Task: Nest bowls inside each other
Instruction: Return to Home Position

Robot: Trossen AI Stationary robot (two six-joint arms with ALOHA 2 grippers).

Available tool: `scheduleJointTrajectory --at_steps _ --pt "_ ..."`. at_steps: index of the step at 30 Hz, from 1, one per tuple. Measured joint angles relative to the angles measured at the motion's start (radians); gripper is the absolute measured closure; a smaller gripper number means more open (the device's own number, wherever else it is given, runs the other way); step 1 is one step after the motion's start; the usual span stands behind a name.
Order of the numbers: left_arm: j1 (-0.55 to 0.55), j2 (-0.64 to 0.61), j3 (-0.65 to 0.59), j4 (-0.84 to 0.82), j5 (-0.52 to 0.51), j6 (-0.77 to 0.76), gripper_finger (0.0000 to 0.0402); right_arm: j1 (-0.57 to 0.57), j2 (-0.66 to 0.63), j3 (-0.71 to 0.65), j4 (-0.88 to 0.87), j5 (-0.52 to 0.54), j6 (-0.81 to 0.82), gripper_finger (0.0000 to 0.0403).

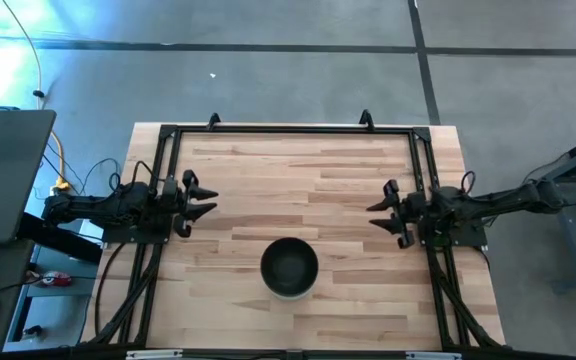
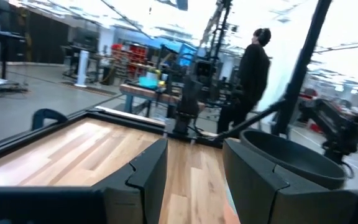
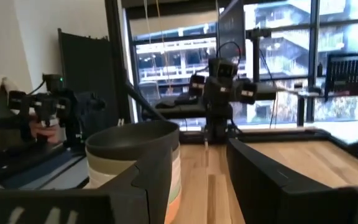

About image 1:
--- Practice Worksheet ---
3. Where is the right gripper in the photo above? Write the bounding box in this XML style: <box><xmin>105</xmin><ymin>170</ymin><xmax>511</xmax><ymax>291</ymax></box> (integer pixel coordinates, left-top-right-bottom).
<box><xmin>366</xmin><ymin>178</ymin><xmax>432</xmax><ymax>250</ymax></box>

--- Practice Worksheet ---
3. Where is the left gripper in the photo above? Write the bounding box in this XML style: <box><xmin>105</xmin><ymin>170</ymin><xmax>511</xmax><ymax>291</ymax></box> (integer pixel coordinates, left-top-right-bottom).
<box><xmin>160</xmin><ymin>169</ymin><xmax>219</xmax><ymax>239</ymax></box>

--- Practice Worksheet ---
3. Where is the dark grey bowl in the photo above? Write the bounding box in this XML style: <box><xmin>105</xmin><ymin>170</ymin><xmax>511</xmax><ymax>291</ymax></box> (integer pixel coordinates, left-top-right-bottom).
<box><xmin>259</xmin><ymin>236</ymin><xmax>320</xmax><ymax>297</ymax></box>

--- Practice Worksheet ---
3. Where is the red handheld device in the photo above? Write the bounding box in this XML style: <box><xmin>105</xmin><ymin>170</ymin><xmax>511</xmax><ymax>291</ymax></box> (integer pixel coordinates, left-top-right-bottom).
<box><xmin>42</xmin><ymin>271</ymin><xmax>73</xmax><ymax>288</ymax></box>

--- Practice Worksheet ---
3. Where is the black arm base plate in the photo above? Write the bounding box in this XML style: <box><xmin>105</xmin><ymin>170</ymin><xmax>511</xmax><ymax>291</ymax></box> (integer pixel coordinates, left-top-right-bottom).
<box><xmin>420</xmin><ymin>227</ymin><xmax>489</xmax><ymax>249</ymax></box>
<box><xmin>101</xmin><ymin>227</ymin><xmax>172</xmax><ymax>245</ymax></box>

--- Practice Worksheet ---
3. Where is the black looped cable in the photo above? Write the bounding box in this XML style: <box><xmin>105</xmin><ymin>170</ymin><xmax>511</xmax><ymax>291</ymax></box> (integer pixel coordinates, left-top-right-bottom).
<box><xmin>42</xmin><ymin>157</ymin><xmax>122</xmax><ymax>197</ymax></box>

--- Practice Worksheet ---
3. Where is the black aluminium table frame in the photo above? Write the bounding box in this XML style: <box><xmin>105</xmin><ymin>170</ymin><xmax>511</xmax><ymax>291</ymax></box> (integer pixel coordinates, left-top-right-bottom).
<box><xmin>80</xmin><ymin>122</ymin><xmax>512</xmax><ymax>351</ymax></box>

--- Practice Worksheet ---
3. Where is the white frame bracket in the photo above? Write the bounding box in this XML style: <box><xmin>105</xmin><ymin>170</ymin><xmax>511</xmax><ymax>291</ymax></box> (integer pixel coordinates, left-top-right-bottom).
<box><xmin>126</xmin><ymin>349</ymin><xmax>184</xmax><ymax>360</ymax></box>
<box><xmin>405</xmin><ymin>351</ymin><xmax>462</xmax><ymax>360</ymax></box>

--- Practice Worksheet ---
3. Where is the cream floor cable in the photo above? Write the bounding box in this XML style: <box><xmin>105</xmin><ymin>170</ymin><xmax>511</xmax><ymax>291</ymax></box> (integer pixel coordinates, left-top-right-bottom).
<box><xmin>1</xmin><ymin>0</ymin><xmax>64</xmax><ymax>184</ymax></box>

